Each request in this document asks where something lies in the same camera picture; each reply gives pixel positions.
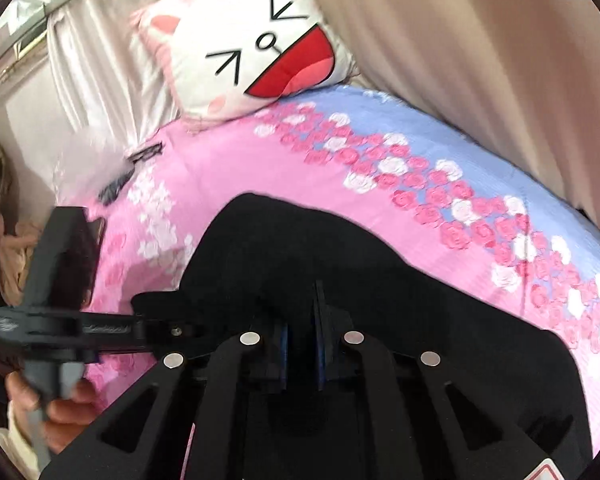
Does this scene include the silver satin headboard fabric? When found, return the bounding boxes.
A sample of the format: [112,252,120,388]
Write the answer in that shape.
[0,0,207,221]

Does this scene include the black pants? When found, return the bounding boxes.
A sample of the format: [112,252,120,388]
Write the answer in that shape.
[130,192,594,480]

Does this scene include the black smartphone with lanyard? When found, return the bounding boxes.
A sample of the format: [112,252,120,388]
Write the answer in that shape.
[97,142,163,207]

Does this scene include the person's left hand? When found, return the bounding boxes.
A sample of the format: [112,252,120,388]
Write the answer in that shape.
[5,372,99,454]

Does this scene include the pink floral bed sheet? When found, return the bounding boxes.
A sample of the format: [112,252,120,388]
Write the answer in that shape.
[88,88,600,479]

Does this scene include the white cat face pillow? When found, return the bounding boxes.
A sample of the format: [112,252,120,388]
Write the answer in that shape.
[131,0,355,133]

